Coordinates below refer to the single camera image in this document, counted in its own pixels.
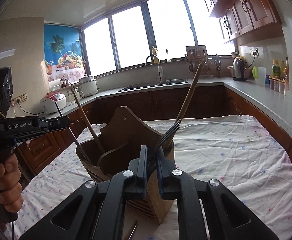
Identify wooden chopstick one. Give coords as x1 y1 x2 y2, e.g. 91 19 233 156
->
71 88 106 153

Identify steel fork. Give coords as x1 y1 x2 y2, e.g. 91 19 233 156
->
148 119 181 168

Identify wooden chopstick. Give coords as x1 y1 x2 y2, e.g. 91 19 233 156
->
163 63 203 146

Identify steel chopstick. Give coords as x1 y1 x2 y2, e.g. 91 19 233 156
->
55 102 89 161

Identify kitchen faucet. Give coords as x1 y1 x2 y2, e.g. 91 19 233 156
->
144 55 164 82

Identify person's left hand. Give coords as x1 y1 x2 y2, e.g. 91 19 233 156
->
0 153 24 213

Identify white pink rice cooker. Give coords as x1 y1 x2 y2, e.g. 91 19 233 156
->
40 93 67 114

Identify wooden utensil holder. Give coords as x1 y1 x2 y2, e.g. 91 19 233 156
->
76 106 173 224

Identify white floral tablecloth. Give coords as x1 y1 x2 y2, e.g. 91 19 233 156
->
5 115 292 239

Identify small white appliance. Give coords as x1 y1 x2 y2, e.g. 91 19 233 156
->
65 86 85 102

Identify white tall cooker pot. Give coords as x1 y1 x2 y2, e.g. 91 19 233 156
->
79 75 98 98

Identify tropical fruit poster blind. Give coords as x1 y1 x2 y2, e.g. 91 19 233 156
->
43 24 86 83

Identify lower wooden cabinets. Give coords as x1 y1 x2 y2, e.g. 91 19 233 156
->
15 86 292 180

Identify wooden cabinets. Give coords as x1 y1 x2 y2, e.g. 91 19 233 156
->
204 0 283 46
15 86 292 180

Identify steel sink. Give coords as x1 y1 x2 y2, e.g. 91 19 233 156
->
118 79 188 92

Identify steel electric kettle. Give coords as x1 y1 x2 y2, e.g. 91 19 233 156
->
232 56 247 81

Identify spice jar set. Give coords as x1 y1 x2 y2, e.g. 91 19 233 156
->
269 76 289 95

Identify white cup green lid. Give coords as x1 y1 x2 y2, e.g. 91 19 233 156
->
252 66 266 86

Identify knife and utensil rack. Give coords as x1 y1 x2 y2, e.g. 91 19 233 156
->
185 45 221 77

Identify green yellow drink bottle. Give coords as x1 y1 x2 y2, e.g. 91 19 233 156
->
272 60 281 79

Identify yellow soap bottle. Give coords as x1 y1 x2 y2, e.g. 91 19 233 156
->
152 46 159 64

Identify upper wooden cabinets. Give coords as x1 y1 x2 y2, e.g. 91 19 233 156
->
204 0 283 46

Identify wall power socket left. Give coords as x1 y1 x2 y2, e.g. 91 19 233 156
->
11 93 27 105

